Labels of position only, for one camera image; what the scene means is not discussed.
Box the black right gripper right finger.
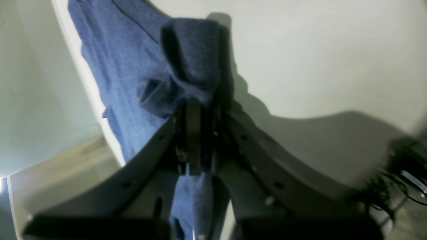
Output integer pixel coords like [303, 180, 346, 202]
[209, 108, 383, 240]

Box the blue t-shirt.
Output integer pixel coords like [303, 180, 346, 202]
[68, 0, 234, 240]

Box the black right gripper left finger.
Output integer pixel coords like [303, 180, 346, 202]
[22, 98, 202, 240]

